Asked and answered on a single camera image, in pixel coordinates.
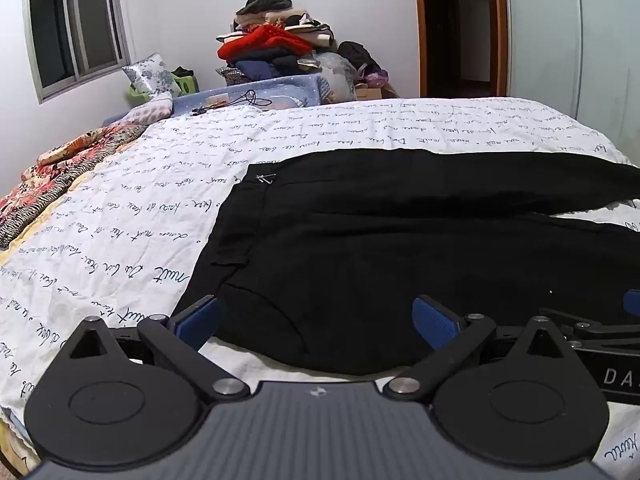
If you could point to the pile of folded clothes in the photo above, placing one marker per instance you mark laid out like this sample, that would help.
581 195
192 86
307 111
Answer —
265 40

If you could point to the black bag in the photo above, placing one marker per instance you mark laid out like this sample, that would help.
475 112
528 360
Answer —
355 55

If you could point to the purple cloth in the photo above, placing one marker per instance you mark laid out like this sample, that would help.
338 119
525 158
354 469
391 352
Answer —
377 78

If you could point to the white script-printed bed cover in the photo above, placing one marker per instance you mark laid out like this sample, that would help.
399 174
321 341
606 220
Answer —
125 200

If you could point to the black pants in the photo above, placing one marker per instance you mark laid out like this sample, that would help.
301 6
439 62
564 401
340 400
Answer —
350 240

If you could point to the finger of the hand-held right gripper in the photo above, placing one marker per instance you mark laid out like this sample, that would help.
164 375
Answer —
600 327

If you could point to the floral patterned blanket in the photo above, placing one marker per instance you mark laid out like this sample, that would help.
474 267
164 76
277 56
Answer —
45 185

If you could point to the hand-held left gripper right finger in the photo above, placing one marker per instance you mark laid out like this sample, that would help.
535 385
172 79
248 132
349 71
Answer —
435 322

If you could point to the green plastic basket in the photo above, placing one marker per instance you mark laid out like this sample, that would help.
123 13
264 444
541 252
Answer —
187 85

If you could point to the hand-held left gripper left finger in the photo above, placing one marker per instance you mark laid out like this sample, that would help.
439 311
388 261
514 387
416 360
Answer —
197 322

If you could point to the blue starry mattress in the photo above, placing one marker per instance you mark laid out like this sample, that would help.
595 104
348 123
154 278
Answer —
290 85

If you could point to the grey floral pillow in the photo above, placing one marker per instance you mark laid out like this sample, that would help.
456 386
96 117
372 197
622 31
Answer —
150 75

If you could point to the pastel folded quilt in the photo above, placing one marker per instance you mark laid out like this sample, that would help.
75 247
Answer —
150 107

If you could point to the white floral wardrobe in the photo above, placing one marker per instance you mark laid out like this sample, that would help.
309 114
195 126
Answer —
550 35

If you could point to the cardboard box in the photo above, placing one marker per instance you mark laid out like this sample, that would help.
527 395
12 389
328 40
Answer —
370 93

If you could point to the wooden framed wardrobe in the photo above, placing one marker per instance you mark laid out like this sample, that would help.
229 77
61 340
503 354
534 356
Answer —
419 35

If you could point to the sliding glass window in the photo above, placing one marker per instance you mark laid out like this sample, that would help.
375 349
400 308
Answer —
55 40

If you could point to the clear plastic bag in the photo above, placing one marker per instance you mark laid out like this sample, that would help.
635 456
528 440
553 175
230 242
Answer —
335 75

